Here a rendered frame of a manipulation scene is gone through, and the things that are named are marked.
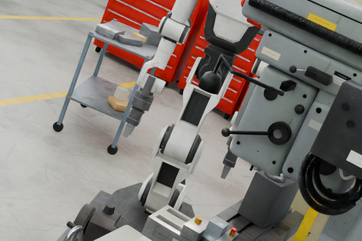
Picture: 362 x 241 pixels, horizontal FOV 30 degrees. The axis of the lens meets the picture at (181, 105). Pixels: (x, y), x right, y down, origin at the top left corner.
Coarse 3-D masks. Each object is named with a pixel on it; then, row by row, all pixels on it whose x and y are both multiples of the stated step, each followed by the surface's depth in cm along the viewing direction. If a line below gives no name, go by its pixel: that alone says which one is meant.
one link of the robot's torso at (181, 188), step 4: (152, 172) 330; (148, 176) 328; (152, 176) 329; (148, 180) 319; (144, 184) 318; (180, 184) 329; (144, 188) 315; (180, 188) 328; (184, 188) 326; (140, 192) 317; (180, 192) 328; (184, 192) 326; (140, 196) 315; (180, 196) 316; (184, 196) 327; (180, 200) 316; (176, 204) 313; (180, 204) 323; (176, 208) 314
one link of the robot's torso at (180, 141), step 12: (192, 72) 295; (228, 72) 297; (192, 84) 294; (228, 84) 298; (192, 96) 297; (204, 96) 296; (216, 96) 293; (192, 108) 297; (204, 108) 297; (180, 120) 293; (192, 120) 298; (168, 132) 293; (180, 132) 293; (192, 132) 292; (168, 144) 292; (180, 144) 292; (192, 144) 292; (168, 156) 297; (180, 156) 293; (192, 156) 293
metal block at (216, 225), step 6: (216, 216) 218; (210, 222) 213; (216, 222) 214; (222, 222) 216; (210, 228) 214; (216, 228) 213; (222, 228) 212; (204, 234) 215; (210, 234) 214; (216, 234) 213; (222, 234) 215; (210, 240) 214
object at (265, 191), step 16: (256, 176) 259; (272, 176) 257; (256, 192) 259; (272, 192) 256; (288, 192) 264; (240, 208) 263; (256, 208) 260; (272, 208) 257; (288, 208) 275; (256, 224) 260
